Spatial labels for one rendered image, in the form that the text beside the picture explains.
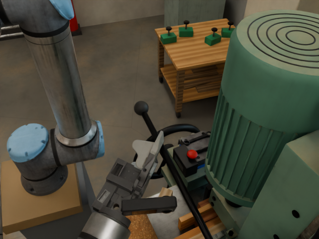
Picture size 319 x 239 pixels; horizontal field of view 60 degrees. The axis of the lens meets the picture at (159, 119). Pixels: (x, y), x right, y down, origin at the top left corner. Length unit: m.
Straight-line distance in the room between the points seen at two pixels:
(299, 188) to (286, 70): 0.15
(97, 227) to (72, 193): 0.68
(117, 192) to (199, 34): 1.86
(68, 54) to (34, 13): 0.14
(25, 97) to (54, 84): 1.94
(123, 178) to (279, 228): 0.31
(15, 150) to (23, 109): 1.57
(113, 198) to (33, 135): 0.56
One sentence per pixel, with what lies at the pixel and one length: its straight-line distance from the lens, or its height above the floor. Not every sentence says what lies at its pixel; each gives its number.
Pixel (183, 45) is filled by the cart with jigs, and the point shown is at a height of 0.53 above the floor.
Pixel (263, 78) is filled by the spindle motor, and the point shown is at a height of 1.45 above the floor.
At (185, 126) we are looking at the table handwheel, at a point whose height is 0.94.
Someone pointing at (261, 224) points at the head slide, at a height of 1.20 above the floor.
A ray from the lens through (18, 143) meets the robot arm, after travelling 1.10.
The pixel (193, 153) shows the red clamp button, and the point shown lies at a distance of 0.79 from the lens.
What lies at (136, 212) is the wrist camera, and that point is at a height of 1.11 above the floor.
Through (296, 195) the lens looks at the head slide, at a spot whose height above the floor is 1.33.
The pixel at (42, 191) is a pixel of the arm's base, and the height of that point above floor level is 0.65.
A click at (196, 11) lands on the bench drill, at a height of 0.46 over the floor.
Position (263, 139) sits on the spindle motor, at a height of 1.35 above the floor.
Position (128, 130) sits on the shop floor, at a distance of 2.22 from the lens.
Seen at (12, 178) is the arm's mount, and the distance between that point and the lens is 1.36.
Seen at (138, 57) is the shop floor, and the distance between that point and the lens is 2.99.
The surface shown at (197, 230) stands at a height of 0.94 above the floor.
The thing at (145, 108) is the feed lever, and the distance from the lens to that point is 0.64.
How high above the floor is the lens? 1.66
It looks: 46 degrees down
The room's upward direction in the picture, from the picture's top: straight up
